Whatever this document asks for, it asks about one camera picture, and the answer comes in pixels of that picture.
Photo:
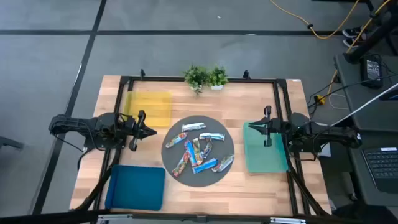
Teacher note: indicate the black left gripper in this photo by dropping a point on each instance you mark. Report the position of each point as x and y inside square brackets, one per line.
[130, 127]

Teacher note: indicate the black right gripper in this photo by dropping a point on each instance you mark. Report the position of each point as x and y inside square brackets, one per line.
[276, 127]

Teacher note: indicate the green silver granola bar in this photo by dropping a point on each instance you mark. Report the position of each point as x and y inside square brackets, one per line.
[176, 140]

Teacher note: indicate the red green granola bar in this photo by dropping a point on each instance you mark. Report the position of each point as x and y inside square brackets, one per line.
[180, 166]

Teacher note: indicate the silver red granola bar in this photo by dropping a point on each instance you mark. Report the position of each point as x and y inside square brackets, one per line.
[223, 163]

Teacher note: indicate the dark blue tray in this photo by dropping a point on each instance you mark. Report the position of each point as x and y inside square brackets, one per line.
[136, 188]

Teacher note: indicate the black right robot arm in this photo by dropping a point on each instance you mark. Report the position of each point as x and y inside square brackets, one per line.
[335, 137]

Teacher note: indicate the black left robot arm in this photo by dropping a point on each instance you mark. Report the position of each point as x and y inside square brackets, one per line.
[77, 123]

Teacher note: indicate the translucent yellow tray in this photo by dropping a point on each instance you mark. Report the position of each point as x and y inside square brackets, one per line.
[155, 105]

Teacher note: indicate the translucent green tray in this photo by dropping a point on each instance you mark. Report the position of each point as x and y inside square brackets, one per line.
[264, 158]

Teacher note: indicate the potted plant with small leaves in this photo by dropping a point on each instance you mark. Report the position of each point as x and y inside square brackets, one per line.
[218, 76]

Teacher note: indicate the potted plant with long leaves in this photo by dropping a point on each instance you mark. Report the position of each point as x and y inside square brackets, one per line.
[196, 76]

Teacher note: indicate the round grey woven placemat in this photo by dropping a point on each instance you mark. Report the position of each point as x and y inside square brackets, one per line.
[205, 180]

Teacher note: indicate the thin silver rod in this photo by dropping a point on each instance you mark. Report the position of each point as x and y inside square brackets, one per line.
[363, 105]

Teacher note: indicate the dark grey laptop desk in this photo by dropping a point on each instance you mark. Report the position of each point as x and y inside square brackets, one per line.
[354, 174]

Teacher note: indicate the grey side table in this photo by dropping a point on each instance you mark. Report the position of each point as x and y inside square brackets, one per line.
[382, 121]

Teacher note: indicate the person's shoe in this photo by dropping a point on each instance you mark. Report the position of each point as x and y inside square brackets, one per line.
[351, 42]
[353, 32]

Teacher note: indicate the black power adapter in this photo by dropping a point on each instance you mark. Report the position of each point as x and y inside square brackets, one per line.
[372, 70]

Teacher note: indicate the black laptop keyboard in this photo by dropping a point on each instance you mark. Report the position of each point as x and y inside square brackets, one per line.
[384, 165]

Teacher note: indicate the black beam with silver brackets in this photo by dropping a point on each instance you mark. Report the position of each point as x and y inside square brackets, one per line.
[46, 217]

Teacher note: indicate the black furniture leg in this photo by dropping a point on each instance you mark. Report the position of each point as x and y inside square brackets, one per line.
[9, 142]

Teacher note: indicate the black stand pole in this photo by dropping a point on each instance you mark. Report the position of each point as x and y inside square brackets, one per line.
[373, 37]

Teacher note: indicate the black aluminium table frame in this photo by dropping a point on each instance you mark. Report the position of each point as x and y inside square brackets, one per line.
[161, 78]

